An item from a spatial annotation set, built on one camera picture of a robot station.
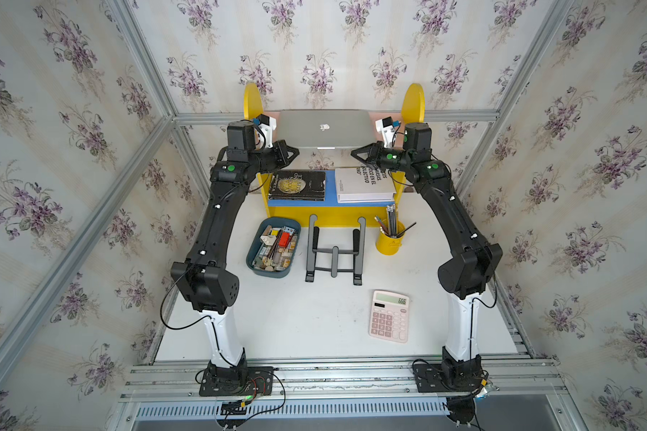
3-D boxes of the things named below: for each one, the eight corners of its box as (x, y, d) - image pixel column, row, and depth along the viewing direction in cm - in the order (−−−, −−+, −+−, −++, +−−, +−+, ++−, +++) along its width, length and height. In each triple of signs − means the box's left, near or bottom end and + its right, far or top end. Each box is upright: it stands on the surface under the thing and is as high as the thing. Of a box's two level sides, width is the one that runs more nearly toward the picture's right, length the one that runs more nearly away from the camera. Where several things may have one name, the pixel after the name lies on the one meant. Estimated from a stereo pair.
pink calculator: (368, 335, 83) (369, 332, 80) (371, 293, 92) (373, 289, 90) (406, 343, 82) (409, 340, 79) (406, 299, 91) (409, 295, 88)
